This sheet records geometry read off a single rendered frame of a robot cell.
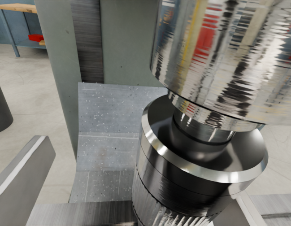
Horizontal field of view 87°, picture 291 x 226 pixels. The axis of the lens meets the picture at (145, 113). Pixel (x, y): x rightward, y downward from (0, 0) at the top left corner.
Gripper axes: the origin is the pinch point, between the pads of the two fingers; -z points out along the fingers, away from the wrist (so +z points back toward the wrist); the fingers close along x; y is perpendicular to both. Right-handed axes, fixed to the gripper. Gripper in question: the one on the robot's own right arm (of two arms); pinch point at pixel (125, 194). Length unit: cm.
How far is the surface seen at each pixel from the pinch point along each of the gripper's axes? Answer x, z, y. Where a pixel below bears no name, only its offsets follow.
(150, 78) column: -4.8, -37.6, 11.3
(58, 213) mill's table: 13.7, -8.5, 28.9
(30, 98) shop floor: 141, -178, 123
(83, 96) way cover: 14.2, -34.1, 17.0
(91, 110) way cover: 11.9, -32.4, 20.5
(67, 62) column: 17.6, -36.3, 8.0
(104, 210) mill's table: 4.6, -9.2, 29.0
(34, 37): 222, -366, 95
